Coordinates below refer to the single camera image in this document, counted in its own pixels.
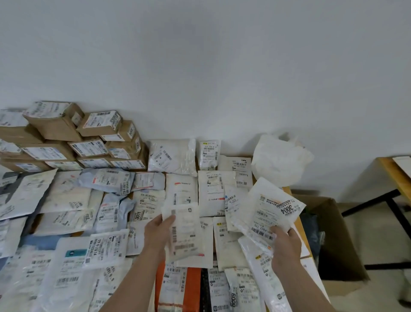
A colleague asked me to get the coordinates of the person's left hand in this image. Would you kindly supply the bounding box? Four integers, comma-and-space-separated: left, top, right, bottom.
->
143, 213, 176, 258

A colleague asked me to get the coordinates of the person's right hand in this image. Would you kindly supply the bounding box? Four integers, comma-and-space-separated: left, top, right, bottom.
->
271, 225, 302, 274

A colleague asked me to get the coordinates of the white bubble packet barcode label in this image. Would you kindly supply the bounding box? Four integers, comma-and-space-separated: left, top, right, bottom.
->
126, 220, 150, 257

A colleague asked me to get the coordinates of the small white pouch square label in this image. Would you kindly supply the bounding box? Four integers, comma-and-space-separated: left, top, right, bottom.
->
130, 189, 166, 222

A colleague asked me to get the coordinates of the long white pouch yellow logo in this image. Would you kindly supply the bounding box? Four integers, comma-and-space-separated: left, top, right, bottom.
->
237, 236, 291, 312

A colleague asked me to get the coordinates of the large white pouch orange logo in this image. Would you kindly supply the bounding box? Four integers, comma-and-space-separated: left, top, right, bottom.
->
231, 177, 306, 255

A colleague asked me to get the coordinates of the white padded packet red strip label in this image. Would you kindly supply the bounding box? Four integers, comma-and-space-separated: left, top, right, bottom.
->
175, 217, 214, 269

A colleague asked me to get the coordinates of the white mailer red square logo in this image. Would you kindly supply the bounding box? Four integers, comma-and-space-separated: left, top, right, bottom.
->
165, 173, 199, 206

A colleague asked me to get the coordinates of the white pouch bold black print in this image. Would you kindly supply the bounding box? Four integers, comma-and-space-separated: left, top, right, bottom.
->
83, 228, 130, 270

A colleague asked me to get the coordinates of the small white pouch tagged corner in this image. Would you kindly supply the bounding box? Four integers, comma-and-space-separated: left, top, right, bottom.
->
224, 267, 262, 312

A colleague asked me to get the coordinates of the orange mailer envelope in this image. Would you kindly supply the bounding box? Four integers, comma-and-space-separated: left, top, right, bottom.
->
155, 261, 201, 312

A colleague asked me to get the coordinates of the cream pouch blue edged label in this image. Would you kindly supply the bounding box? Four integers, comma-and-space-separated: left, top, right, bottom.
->
223, 185, 250, 233

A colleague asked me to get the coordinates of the black bubble mailer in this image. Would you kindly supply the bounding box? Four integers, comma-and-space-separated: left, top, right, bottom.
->
200, 267, 232, 312

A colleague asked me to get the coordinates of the glossy white pouch small label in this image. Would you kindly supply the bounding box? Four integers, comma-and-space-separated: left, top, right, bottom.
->
198, 170, 237, 218

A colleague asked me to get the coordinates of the light blue-grey soft parcel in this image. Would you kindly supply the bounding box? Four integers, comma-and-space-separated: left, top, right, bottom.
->
78, 168, 135, 196

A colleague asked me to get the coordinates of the puffy clear white parcel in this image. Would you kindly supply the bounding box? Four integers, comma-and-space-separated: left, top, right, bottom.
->
147, 138, 197, 177

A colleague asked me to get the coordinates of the large white plastic bag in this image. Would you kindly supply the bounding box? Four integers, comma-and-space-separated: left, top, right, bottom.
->
251, 134, 315, 188

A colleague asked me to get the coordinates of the small clear pouch yellow logo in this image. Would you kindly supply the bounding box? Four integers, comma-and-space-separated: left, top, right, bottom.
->
196, 140, 221, 171

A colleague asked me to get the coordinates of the cream mailer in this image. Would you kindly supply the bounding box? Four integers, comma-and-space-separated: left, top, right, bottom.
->
40, 170, 92, 213

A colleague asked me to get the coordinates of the blue plastic mailer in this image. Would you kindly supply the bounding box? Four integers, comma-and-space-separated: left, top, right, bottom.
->
19, 234, 70, 251

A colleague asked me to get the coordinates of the tall brown box double label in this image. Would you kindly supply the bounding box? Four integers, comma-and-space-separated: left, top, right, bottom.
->
45, 160, 84, 171

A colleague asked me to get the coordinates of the brown box white barcode label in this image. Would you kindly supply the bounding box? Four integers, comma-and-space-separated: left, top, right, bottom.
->
77, 110, 122, 137

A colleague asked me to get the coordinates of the white pouch yellow framed label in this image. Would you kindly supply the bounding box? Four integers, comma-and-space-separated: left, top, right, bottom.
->
0, 168, 58, 222

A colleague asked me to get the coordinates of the white pouch wide barcode label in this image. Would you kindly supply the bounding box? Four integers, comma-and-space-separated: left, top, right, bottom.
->
0, 217, 28, 259

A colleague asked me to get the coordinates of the stack of cardboard boxes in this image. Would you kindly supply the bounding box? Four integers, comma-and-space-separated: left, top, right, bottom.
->
0, 101, 143, 160

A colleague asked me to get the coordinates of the INS BAHA cardboard box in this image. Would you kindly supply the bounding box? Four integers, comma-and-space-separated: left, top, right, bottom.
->
0, 159, 52, 173

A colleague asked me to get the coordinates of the grey poly mailer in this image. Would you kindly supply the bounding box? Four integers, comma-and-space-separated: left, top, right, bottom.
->
0, 172, 52, 237

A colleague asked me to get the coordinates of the brown box large label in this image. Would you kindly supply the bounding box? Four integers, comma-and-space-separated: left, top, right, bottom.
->
0, 138, 23, 158

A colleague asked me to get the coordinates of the person's left forearm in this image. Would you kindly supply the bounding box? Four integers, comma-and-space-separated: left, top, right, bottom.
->
101, 250, 167, 312

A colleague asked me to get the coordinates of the person's right forearm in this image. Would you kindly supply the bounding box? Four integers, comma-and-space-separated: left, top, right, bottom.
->
276, 263, 336, 312

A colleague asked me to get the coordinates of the dark blue plastic bag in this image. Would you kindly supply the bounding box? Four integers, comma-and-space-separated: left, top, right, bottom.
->
300, 212, 325, 258

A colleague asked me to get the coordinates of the brown cardboard box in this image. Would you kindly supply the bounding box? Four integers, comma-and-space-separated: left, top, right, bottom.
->
292, 194, 370, 296

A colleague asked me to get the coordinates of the wooden table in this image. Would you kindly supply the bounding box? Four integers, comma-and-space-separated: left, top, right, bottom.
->
0, 138, 331, 312

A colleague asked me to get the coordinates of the wooden desk with black legs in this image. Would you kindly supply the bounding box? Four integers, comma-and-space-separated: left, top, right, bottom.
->
342, 156, 411, 270

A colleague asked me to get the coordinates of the small pale desk item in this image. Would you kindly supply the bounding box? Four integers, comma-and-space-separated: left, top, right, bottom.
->
392, 156, 411, 179

